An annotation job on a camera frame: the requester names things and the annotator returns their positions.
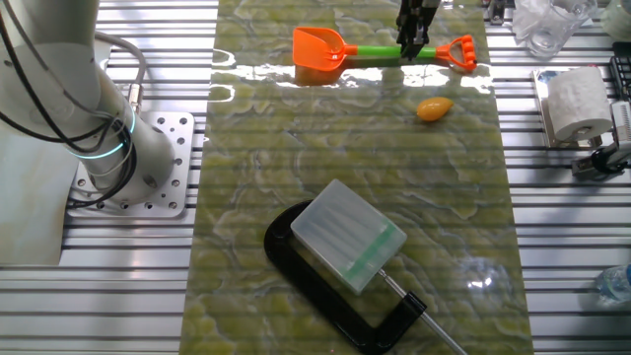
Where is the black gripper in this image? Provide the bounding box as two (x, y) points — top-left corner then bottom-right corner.
(395, 0), (442, 61)

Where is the orange shovel with green handle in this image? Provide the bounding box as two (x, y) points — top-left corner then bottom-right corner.
(292, 27), (478, 74)

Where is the yellow toy mango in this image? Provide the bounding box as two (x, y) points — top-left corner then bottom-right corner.
(416, 96), (456, 123)

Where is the clear glass pitcher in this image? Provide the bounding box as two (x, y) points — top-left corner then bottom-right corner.
(512, 0), (599, 61)

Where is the metal paper roll holder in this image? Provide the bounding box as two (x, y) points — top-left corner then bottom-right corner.
(530, 68), (605, 150)

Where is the green marble pattern mat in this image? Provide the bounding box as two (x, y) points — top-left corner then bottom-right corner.
(177, 0), (535, 355)

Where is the white toilet paper roll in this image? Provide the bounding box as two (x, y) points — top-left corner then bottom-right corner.
(546, 66), (615, 144)

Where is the translucent plastic container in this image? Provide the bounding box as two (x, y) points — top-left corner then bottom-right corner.
(599, 0), (631, 43)

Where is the black keyboard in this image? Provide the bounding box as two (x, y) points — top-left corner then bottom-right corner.
(609, 41), (631, 103)

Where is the translucent plastic box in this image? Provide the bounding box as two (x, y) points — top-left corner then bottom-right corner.
(289, 178), (409, 296)

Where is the black C-clamp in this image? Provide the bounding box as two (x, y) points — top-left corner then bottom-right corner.
(263, 199), (469, 355)

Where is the clear water bottle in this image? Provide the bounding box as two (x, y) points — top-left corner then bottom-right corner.
(595, 264), (631, 305)

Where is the dark metal bracket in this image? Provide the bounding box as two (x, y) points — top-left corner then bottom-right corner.
(485, 0), (509, 27)

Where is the small silver camera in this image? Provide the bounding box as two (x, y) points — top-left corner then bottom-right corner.
(571, 142), (631, 179)

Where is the ribbed silver depth camera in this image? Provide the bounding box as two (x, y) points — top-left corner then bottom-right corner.
(609, 101), (631, 154)

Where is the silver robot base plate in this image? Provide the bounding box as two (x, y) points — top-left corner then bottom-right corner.
(65, 110), (196, 219)

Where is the thick grey cable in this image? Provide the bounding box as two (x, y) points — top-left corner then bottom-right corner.
(93, 32), (149, 115)

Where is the black cable bundle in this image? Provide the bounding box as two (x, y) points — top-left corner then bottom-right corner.
(0, 0), (138, 211)

